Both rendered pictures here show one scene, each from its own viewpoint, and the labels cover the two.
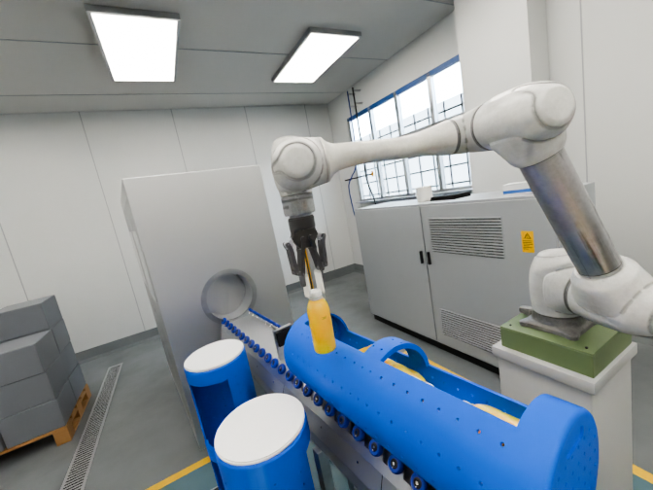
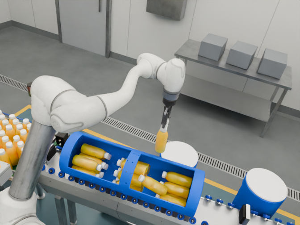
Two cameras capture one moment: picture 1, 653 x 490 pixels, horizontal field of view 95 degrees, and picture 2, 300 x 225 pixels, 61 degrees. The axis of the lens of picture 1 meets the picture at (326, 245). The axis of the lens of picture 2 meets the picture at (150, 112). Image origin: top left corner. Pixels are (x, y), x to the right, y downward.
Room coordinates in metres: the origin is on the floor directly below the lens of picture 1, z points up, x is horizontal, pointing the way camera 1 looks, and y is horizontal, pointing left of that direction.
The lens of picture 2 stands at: (1.61, -0.81, 2.39)
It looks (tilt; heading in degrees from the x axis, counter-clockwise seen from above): 37 degrees down; 136
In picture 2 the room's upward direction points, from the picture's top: 9 degrees clockwise
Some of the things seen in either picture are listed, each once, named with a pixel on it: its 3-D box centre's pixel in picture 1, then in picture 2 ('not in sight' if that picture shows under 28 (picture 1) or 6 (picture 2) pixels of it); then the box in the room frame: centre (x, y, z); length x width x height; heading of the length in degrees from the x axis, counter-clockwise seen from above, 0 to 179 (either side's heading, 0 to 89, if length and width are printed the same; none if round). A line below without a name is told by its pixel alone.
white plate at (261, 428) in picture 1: (260, 424); (179, 154); (0.83, 0.30, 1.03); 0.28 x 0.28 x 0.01
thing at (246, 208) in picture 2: (286, 341); (242, 218); (1.41, 0.29, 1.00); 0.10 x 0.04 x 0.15; 124
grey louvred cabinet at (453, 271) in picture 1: (446, 272); not in sight; (2.82, -1.11, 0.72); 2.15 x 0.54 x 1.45; 27
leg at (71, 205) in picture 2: not in sight; (71, 204); (0.32, -0.35, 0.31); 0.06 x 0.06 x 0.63; 34
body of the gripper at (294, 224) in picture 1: (303, 231); (168, 103); (0.85, 0.06, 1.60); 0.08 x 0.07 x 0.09; 122
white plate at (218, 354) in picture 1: (214, 354); (266, 184); (1.37, 0.63, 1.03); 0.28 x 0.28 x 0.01
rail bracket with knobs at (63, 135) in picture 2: not in sight; (61, 139); (0.16, -0.31, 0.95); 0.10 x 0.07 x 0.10; 124
